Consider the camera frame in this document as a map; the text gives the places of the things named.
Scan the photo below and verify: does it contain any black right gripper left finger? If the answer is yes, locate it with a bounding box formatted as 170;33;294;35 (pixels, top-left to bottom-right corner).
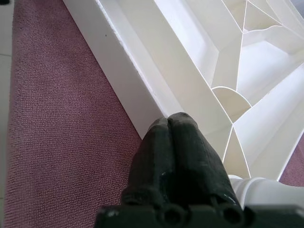
121;118;175;209

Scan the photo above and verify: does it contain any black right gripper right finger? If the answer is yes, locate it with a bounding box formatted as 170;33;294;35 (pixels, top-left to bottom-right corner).
168;112;240;208

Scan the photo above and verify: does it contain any white plastic table leg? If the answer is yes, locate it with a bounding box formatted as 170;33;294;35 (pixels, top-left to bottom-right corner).
228;174;304;212

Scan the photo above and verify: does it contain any white plastic children table top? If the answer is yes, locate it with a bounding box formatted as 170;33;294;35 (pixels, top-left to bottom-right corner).
62;0;304;184

